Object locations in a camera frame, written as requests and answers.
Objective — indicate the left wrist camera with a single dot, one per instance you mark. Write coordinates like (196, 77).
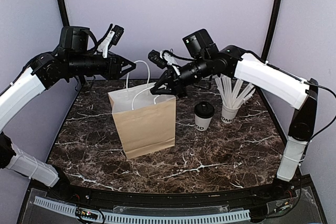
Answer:
(111, 38)

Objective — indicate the wrapped straw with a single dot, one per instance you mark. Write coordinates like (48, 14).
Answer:
(228, 90)
(236, 99)
(220, 86)
(246, 94)

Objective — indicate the right black frame post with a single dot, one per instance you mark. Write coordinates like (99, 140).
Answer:
(271, 29)

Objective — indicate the black front rail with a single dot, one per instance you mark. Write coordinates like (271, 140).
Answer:
(253, 197)

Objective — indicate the black plastic cup lid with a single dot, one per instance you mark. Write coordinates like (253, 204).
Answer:
(204, 110)

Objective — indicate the white slotted cable duct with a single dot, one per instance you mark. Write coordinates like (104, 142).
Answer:
(67, 209)

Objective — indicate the white cup holding straws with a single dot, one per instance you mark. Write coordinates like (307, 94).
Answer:
(228, 114)

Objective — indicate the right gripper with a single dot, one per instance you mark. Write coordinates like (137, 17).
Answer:
(174, 84)

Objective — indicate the white paper coffee cup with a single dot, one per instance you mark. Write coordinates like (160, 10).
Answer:
(203, 120)

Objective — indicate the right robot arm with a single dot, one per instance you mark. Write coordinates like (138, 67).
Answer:
(235, 62)

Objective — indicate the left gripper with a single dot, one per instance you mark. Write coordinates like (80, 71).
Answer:
(113, 70)

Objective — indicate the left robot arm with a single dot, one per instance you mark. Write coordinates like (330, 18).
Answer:
(78, 53)

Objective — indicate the small circuit board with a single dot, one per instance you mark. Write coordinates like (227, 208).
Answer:
(84, 214)

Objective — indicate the brown paper bag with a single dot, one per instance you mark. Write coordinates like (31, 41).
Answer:
(145, 123)

